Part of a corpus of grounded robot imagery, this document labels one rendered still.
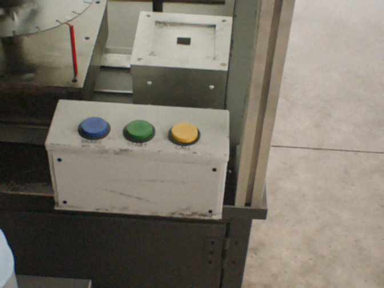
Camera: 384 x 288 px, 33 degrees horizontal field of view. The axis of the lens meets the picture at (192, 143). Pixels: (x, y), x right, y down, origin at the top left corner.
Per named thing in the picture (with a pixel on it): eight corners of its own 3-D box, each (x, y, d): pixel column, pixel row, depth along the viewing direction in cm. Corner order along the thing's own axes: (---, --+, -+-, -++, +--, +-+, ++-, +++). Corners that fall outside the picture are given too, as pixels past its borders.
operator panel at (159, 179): (222, 174, 116) (229, 110, 106) (221, 220, 108) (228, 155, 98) (66, 164, 116) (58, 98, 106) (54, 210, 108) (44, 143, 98)
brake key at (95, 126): (109, 126, 103) (108, 116, 102) (105, 143, 100) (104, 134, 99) (84, 124, 103) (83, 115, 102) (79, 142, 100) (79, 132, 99)
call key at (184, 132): (197, 132, 103) (198, 122, 102) (196, 149, 100) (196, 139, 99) (172, 130, 103) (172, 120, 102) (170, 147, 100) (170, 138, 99)
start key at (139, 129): (153, 129, 103) (153, 119, 102) (151, 146, 100) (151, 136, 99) (128, 127, 103) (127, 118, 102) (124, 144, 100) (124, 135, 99)
